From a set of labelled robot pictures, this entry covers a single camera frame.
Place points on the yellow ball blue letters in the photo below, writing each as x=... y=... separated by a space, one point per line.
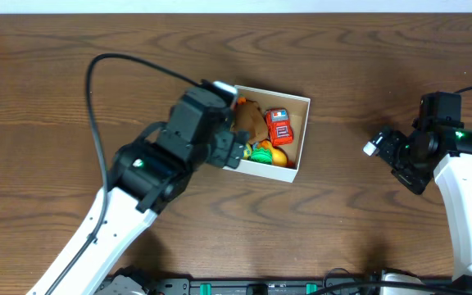
x=247 y=151

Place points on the orange rubber duck blue cap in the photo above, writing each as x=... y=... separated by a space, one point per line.
x=280 y=158

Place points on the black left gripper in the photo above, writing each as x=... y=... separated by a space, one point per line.
x=228 y=148

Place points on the red toy car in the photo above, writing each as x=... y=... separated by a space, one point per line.
x=279 y=127

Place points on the white open cardboard box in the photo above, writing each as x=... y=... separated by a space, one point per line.
x=298 y=110

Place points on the brown plush capybara toy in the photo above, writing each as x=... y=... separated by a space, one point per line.
x=248 y=117

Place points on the green plastic turbine toy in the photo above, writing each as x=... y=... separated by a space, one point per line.
x=262 y=155

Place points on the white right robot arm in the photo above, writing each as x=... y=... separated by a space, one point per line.
x=443 y=155

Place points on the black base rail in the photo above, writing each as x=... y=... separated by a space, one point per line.
x=131 y=280

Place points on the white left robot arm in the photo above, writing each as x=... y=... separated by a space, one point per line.
x=146 y=175

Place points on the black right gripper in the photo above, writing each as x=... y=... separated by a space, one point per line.
x=416 y=181

